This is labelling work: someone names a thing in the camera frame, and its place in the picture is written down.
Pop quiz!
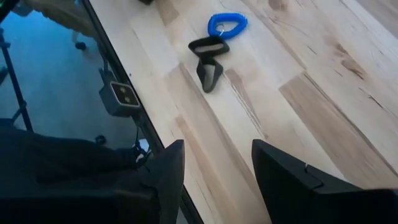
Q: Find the black strap loop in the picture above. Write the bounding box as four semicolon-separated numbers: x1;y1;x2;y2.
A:
187;35;231;57
196;55;224;94

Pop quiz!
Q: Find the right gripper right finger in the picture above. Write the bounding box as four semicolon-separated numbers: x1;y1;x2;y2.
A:
251;139;398;224

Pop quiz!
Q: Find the blue coil wrist keychain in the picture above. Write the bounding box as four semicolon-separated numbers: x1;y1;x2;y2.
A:
207;12;249;40

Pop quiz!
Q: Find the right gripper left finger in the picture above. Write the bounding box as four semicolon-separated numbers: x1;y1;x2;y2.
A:
21;139;187;224

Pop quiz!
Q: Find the black office chair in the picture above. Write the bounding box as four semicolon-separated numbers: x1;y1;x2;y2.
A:
0;126;153;192

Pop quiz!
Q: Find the black stand pole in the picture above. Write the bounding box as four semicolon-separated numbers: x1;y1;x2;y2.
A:
0;26;34;132

